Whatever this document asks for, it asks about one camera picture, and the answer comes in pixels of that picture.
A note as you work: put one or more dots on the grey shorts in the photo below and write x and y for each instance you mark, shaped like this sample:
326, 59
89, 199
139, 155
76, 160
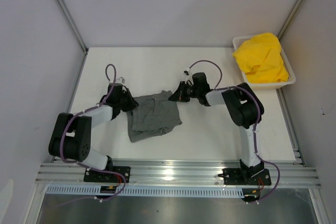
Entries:
155, 116

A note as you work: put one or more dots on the yellow shorts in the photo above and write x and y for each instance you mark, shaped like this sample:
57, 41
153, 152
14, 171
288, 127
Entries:
260, 60

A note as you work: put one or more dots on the aluminium rail frame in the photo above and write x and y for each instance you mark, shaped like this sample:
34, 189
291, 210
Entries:
178, 173

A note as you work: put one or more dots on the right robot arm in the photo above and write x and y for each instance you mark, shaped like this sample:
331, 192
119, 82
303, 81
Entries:
244, 108

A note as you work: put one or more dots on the white plastic basket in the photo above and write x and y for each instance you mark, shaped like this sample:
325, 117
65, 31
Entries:
239, 40

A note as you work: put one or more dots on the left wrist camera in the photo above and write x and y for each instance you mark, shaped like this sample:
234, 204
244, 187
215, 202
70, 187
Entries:
120, 81

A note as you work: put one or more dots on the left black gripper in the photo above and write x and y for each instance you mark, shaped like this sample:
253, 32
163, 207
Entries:
133, 104

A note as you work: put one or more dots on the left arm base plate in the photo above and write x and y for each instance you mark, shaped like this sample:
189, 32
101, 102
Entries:
103, 177

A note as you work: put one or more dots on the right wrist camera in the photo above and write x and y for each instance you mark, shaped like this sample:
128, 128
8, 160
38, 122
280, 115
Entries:
188, 75

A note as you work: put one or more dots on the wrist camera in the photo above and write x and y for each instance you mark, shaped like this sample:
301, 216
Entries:
188, 75
120, 81

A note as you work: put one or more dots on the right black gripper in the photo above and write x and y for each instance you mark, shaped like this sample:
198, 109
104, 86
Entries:
179, 95

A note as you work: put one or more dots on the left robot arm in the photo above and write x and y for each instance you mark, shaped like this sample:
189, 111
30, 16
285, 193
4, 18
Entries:
71, 137

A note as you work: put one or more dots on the slotted cable duct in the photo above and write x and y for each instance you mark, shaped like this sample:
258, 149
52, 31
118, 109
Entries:
150, 191

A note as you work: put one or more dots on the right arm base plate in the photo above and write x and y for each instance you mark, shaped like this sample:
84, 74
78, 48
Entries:
236, 176

